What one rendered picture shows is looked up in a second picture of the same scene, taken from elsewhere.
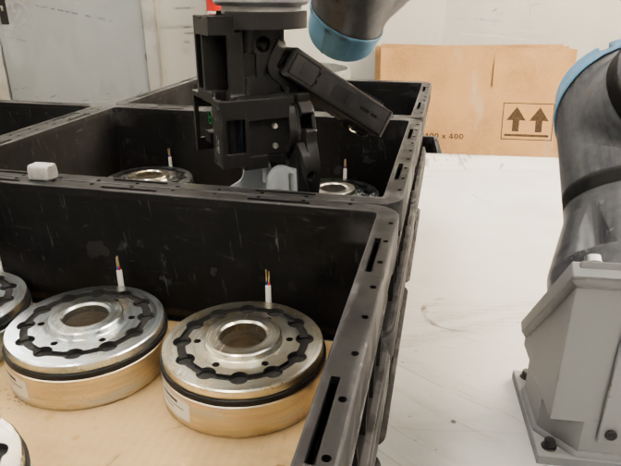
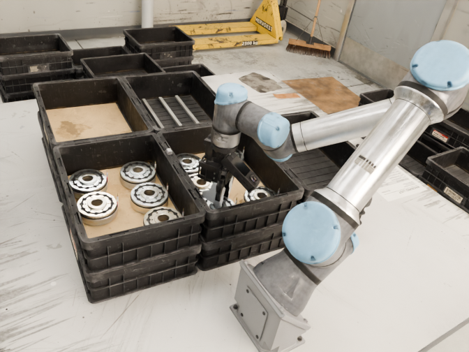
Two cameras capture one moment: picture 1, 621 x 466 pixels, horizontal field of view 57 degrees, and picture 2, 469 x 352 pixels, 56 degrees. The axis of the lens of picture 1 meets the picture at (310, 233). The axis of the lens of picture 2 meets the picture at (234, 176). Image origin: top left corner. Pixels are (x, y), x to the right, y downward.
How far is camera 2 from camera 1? 0.90 m
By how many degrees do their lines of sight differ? 40
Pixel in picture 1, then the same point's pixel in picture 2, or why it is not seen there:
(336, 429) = (117, 235)
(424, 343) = not seen: hidden behind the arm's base
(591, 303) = (243, 274)
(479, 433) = (230, 291)
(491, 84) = not seen: outside the picture
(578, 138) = not seen: hidden behind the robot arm
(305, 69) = (227, 163)
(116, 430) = (134, 218)
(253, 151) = (207, 176)
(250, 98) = (209, 163)
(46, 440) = (124, 211)
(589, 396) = (241, 299)
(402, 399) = (229, 269)
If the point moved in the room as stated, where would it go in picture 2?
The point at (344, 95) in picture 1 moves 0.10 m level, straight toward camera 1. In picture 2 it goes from (237, 175) to (205, 186)
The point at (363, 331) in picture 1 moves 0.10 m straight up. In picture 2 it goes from (144, 229) to (144, 195)
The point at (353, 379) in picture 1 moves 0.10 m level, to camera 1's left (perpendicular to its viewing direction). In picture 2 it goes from (129, 232) to (109, 207)
